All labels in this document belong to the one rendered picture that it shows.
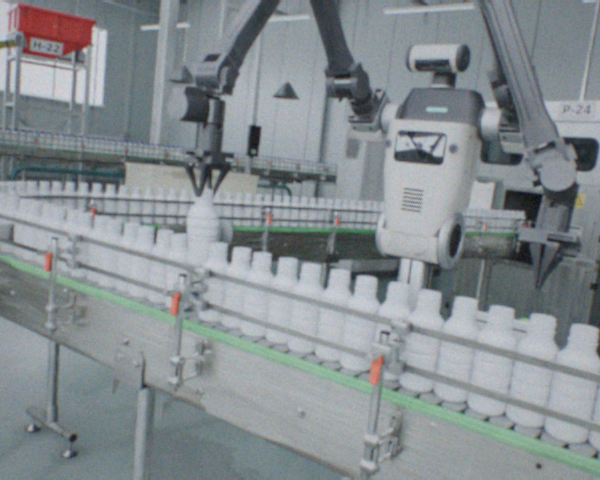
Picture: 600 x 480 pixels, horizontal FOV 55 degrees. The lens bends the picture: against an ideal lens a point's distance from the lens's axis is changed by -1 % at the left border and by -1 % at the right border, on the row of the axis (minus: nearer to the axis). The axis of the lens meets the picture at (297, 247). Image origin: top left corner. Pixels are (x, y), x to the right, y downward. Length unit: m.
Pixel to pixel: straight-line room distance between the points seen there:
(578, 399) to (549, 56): 12.80
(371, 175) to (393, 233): 5.60
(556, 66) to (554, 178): 12.44
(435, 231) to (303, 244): 1.69
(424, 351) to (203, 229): 0.54
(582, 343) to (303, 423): 0.50
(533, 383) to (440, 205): 0.76
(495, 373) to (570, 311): 3.74
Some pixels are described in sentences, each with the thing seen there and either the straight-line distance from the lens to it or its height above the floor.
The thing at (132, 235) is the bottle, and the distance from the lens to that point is 1.45.
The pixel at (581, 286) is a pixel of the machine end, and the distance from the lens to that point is 4.62.
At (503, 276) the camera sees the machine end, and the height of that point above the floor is 0.63.
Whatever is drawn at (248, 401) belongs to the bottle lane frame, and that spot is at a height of 0.88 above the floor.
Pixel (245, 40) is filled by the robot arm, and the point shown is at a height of 1.60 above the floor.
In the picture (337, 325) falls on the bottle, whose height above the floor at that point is 1.07.
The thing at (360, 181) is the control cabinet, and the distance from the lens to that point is 7.13.
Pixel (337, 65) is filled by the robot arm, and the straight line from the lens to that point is 1.65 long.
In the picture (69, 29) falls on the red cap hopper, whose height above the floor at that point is 2.63.
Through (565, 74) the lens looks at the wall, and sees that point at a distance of 13.44.
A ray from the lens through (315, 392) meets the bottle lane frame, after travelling 1.08.
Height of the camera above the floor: 1.35
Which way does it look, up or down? 8 degrees down
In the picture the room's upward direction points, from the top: 6 degrees clockwise
